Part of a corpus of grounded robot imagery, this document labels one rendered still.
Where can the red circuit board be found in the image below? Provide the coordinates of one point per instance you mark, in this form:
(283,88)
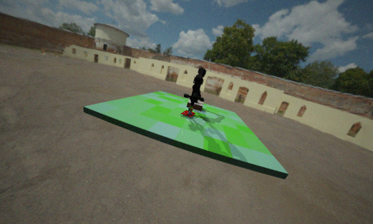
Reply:
(188,112)

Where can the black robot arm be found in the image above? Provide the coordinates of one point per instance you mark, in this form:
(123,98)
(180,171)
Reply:
(198,81)

